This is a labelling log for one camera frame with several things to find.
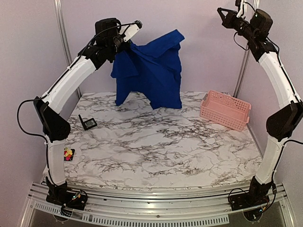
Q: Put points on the right aluminium corner post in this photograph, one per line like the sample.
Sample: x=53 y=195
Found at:
x=251 y=6

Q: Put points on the aluminium front rail frame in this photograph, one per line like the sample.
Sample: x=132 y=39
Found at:
x=157 y=207

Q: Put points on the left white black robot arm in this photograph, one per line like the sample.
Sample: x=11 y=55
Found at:
x=55 y=128

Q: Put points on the black box with flower brooch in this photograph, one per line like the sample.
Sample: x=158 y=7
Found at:
x=69 y=154

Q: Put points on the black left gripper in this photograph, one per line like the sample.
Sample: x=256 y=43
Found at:
x=128 y=45

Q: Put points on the blue printed t-shirt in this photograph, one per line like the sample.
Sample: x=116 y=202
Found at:
x=153 y=69

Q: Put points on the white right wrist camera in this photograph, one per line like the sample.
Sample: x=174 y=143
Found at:
x=242 y=7

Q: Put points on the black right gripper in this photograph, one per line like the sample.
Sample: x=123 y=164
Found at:
x=231 y=18

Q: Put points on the silver round brooch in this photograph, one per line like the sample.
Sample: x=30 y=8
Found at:
x=89 y=123

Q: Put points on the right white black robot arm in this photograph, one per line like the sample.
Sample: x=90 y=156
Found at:
x=280 y=125

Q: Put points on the pink perforated plastic basket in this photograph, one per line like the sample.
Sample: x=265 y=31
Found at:
x=225 y=110

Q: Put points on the black box with silver brooch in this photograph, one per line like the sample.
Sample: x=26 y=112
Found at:
x=84 y=123

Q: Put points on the aluminium corner post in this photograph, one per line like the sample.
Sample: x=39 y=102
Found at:
x=251 y=6
x=62 y=31

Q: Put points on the left aluminium corner post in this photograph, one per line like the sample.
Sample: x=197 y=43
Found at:
x=62 y=31

